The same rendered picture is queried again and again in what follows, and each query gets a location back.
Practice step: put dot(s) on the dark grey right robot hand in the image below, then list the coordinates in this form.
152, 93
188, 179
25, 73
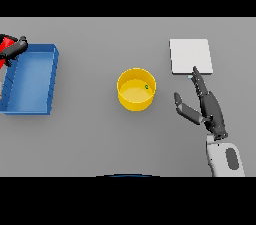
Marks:
211, 109

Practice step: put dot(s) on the blue tray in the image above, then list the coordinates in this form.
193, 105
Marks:
30, 80

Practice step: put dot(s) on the green nut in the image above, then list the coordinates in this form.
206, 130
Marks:
146, 86

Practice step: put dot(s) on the pale square measuring scale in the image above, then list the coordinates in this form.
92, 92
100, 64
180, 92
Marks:
190, 56

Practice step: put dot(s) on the yellow bowl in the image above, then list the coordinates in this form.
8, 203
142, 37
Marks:
136, 89

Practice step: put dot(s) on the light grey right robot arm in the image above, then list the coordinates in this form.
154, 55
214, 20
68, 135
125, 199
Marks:
222, 159

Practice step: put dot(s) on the red beaker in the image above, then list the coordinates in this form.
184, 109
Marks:
6, 43

